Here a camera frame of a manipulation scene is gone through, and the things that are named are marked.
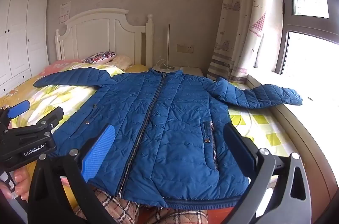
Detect pink floral quilt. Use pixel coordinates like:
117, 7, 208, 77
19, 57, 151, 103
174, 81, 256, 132
44, 60, 82, 76

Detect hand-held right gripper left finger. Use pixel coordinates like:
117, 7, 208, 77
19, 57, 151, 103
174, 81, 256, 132
28, 124, 117, 224

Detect white lamp cable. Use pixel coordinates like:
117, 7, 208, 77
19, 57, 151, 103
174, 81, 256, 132
155, 59, 172, 71

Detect printed curtain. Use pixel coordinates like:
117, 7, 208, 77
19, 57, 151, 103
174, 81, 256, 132
207, 0, 284, 84

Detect wall socket panel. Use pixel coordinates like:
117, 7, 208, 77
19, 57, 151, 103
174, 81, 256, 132
177, 44, 194, 53

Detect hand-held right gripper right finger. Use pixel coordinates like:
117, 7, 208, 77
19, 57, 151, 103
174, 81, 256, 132
223, 123, 313, 224

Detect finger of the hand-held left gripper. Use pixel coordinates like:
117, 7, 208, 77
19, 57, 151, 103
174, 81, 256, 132
0, 99, 30, 132
36, 106, 64, 134

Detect white nightstand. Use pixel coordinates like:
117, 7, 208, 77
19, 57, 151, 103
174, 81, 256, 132
152, 67, 203, 77

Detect person's left hand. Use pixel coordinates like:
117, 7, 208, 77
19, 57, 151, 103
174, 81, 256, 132
0, 167, 32, 199

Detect beige window sill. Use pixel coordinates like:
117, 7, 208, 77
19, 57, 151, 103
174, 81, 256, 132
246, 73, 339, 187

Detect yellow floral bed sheet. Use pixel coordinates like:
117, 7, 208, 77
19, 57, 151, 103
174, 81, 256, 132
0, 73, 45, 108

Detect white bed headboard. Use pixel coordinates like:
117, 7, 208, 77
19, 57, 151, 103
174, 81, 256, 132
55, 8, 154, 69

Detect pale checked pillow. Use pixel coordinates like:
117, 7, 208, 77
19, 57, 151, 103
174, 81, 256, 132
110, 55, 134, 72

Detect floral patterned pillow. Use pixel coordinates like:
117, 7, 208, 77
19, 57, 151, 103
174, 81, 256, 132
82, 51, 117, 64

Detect paper wall notice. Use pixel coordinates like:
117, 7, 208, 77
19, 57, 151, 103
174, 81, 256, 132
60, 1, 71, 24

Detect blue puffer jacket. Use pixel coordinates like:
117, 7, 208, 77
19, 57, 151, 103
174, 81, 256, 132
33, 67, 303, 210

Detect person's plaid trousers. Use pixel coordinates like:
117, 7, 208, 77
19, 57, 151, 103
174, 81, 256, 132
73, 187, 210, 224

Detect white wardrobe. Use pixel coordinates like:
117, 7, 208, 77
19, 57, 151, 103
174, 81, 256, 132
0, 0, 51, 93

